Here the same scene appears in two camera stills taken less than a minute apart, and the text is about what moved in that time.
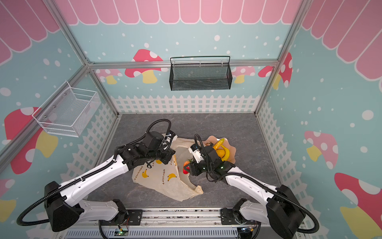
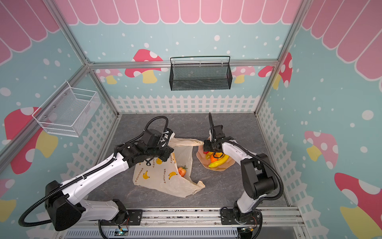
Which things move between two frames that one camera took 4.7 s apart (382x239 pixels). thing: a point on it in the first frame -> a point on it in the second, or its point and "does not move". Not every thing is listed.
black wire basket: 190,73 does not move
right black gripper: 193,168 -> 206,145
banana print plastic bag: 168,179 does not move
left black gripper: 169,153 does not move
